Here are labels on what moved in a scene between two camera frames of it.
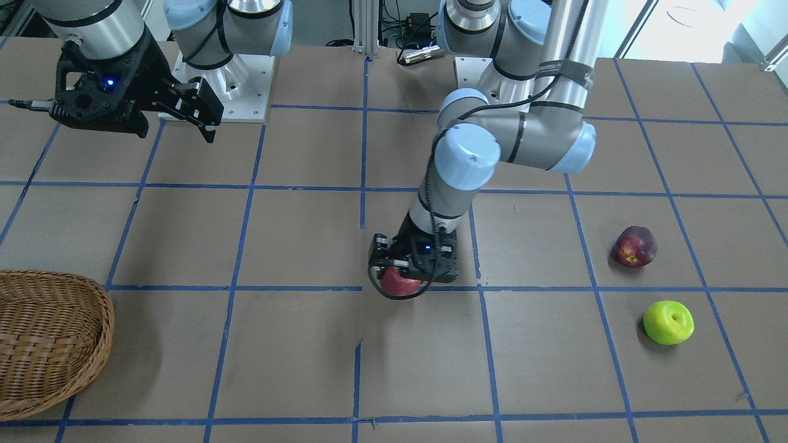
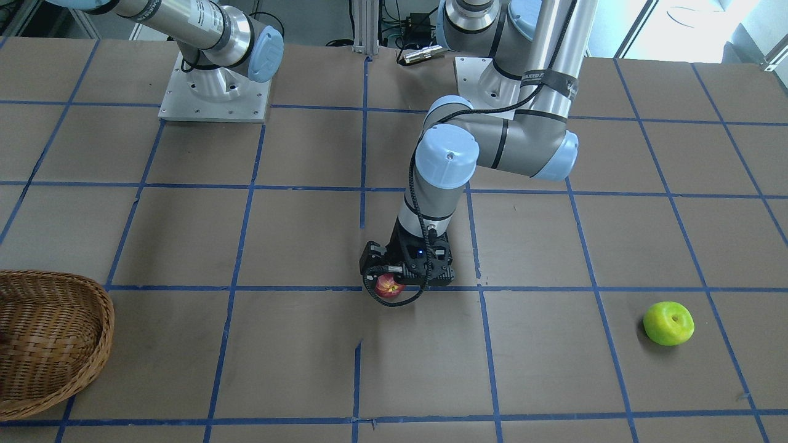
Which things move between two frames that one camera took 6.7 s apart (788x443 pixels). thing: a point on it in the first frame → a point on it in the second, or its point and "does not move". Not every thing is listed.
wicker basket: x=55 y=331 does not move
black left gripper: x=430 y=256 does not move
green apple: x=668 y=322 does not move
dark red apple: x=636 y=247 → x=386 y=286
